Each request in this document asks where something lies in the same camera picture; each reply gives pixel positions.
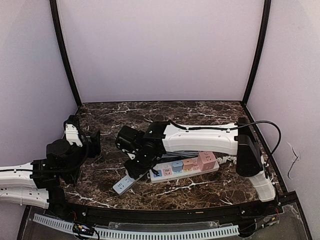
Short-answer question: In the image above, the pink cube socket adapter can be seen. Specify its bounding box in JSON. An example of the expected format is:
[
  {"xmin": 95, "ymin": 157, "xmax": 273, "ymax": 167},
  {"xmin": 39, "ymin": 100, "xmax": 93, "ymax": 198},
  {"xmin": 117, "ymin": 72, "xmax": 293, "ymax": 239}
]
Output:
[{"xmin": 197, "ymin": 151, "xmax": 216, "ymax": 172}]

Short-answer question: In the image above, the blue small power strip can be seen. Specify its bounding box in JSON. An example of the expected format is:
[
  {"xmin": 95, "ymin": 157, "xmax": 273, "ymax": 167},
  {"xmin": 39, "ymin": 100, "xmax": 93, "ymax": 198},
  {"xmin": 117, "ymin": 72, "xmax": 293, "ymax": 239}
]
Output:
[{"xmin": 112, "ymin": 173, "xmax": 147, "ymax": 196}]

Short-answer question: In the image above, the black front frame rail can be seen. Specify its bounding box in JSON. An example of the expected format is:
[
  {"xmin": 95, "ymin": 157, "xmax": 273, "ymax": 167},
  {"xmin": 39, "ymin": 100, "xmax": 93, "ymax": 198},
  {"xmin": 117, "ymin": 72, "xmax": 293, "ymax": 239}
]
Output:
[{"xmin": 29, "ymin": 193, "xmax": 298, "ymax": 226}]

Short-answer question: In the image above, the white multicolour power strip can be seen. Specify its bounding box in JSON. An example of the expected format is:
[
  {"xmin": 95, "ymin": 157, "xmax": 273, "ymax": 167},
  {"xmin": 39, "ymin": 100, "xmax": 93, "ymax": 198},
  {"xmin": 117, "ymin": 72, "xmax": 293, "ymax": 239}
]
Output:
[{"xmin": 148, "ymin": 157, "xmax": 220, "ymax": 184}]

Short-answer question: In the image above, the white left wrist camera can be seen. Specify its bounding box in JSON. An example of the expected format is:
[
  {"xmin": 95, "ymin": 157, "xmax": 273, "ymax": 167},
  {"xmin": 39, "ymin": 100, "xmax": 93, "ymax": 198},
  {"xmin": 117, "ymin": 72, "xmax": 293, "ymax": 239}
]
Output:
[{"xmin": 64, "ymin": 123, "xmax": 83, "ymax": 148}]

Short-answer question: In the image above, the light blue coiled power cable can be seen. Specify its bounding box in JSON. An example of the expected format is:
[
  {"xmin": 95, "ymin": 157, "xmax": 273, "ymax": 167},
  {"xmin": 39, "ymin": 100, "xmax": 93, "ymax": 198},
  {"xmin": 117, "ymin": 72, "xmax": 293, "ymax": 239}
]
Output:
[{"xmin": 159, "ymin": 149, "xmax": 201, "ymax": 161}]

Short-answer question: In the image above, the white strip cord with plug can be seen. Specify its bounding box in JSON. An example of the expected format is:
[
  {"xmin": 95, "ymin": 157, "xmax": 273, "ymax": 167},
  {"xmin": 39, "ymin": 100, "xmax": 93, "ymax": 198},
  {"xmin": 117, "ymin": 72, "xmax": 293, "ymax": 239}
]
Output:
[{"xmin": 216, "ymin": 156, "xmax": 237, "ymax": 165}]

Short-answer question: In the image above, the black right frame post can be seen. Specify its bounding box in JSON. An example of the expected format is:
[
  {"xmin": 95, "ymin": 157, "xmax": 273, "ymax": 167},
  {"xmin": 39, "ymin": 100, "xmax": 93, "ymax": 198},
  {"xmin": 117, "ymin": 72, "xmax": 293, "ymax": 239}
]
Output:
[{"xmin": 241, "ymin": 0, "xmax": 272, "ymax": 106}]

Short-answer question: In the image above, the white slotted cable duct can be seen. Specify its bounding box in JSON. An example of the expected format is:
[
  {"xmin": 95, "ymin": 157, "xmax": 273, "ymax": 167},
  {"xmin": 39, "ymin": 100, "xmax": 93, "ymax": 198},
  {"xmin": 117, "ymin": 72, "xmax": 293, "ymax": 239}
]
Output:
[{"xmin": 33, "ymin": 213, "xmax": 240, "ymax": 240}]

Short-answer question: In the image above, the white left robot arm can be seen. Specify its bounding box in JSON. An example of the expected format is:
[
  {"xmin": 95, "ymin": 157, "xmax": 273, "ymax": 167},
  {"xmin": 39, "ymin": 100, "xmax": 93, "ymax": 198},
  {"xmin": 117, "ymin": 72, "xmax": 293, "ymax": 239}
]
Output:
[{"xmin": 0, "ymin": 131, "xmax": 101, "ymax": 209}]

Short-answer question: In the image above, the small pink charger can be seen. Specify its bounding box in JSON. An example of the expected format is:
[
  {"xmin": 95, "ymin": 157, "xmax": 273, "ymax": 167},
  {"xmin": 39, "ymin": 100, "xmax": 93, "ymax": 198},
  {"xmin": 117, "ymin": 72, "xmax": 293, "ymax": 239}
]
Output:
[{"xmin": 182, "ymin": 157, "xmax": 199, "ymax": 171}]

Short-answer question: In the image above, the black frame post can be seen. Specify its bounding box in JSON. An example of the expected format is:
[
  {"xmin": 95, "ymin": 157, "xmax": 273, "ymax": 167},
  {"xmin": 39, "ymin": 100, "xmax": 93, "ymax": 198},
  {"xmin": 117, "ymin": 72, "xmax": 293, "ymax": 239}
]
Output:
[
  {"xmin": 49, "ymin": 0, "xmax": 82, "ymax": 108},
  {"xmin": 241, "ymin": 0, "xmax": 272, "ymax": 106}
]

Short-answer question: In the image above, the black left frame post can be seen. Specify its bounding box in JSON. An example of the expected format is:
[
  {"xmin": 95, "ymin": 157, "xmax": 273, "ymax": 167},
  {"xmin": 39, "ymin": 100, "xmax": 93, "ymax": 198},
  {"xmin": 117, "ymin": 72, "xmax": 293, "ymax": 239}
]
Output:
[{"xmin": 49, "ymin": 0, "xmax": 82, "ymax": 108}]

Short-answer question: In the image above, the small blue charger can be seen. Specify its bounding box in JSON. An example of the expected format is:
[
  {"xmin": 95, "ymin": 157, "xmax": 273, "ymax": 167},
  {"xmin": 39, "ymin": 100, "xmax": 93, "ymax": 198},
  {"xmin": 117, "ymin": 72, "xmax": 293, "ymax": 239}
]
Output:
[{"xmin": 172, "ymin": 160, "xmax": 184, "ymax": 173}]

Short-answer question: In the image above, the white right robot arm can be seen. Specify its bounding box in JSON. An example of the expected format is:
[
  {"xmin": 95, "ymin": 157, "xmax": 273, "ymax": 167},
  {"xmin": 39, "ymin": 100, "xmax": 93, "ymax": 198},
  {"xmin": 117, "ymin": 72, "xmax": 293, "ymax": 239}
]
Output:
[{"xmin": 113, "ymin": 118, "xmax": 276, "ymax": 202}]

